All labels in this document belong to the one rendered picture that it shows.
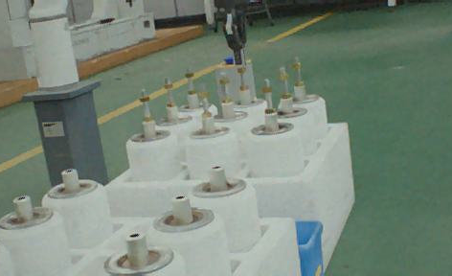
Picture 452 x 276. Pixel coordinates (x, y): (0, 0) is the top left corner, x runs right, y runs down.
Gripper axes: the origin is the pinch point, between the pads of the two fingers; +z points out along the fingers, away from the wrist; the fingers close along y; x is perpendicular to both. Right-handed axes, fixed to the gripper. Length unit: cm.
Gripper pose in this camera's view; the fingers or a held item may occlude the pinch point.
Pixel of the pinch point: (239, 57)
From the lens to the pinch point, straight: 151.6
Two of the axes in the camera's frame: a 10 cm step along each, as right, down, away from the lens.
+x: -9.7, 0.7, 2.5
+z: 1.3, 9.6, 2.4
